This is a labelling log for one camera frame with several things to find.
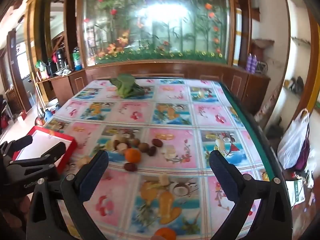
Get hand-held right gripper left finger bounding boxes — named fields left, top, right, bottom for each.
left=27, top=150, right=109, bottom=240

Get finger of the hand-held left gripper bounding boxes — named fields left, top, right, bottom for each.
left=9, top=141, right=67, bottom=175
left=0, top=135, right=34, bottom=159

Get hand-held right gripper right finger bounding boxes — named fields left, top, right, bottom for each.
left=209, top=150, right=292, bottom=240

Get red box with white inside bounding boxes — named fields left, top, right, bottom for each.
left=11, top=126, right=78, bottom=174

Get large orange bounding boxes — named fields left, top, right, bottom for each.
left=153, top=227, right=177, bottom=240
left=124, top=148, right=142, bottom=163

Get mop sticks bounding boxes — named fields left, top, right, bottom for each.
left=31, top=72, right=45, bottom=117

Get white plastic bag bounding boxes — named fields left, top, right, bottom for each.
left=277, top=108, right=310, bottom=170

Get black kettle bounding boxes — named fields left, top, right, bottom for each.
left=46, top=61, right=57, bottom=78

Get purple bag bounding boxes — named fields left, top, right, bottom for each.
left=294, top=135, right=311, bottom=172

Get green leafy vegetable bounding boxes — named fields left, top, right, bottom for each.
left=110, top=74, right=145, bottom=98

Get black thermos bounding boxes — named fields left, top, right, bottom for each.
left=55, top=50, right=66, bottom=70

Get green plastic bottle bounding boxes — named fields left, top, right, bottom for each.
left=72, top=46, right=83, bottom=71

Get glass panel with flowers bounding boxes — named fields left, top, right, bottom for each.
left=77, top=0, right=235, bottom=64

